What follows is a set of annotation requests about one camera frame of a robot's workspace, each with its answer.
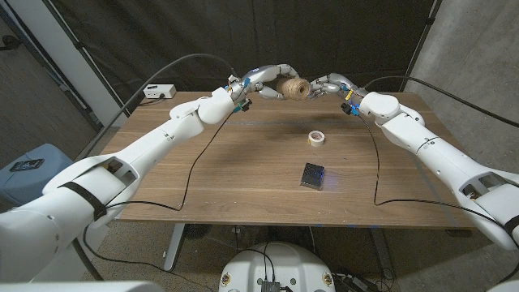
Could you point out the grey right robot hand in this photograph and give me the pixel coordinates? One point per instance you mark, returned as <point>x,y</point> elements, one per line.
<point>340,83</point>

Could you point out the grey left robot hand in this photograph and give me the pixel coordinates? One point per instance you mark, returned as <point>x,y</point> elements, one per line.
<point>261,75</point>

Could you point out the brown jute twine spool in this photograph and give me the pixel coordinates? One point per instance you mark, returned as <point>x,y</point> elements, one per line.
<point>296,89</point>

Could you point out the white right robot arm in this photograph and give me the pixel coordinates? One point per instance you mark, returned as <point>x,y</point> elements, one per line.
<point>438,158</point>

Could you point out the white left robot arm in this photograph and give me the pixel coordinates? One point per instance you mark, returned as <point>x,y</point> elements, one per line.
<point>121,166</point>

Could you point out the white adhesive tape roll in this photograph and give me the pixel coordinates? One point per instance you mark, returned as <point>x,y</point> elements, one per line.
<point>320,142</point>

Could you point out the black flat package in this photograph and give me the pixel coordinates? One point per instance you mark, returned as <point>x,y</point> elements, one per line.
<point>312,176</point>

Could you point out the white power outlet box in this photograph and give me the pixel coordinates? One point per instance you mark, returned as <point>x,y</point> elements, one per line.
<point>158,90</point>

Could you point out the black backdrop curtain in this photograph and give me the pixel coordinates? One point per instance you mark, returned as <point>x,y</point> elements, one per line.
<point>162,32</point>

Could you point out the black round fan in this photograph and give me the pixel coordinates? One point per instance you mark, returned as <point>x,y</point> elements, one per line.
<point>197,231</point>

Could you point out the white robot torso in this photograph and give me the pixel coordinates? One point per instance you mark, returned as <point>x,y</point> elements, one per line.
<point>280,263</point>

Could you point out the light grey table leg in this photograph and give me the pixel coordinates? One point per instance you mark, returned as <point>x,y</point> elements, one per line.
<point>174,247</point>

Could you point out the blue plastic container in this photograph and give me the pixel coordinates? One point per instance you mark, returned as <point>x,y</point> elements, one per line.
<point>20,182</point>

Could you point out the black backdrop frame pole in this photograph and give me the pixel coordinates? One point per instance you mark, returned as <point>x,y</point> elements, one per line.
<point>421,40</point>
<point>87,57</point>

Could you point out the black wall fixture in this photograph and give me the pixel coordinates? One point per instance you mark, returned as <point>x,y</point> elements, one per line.
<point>9,42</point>

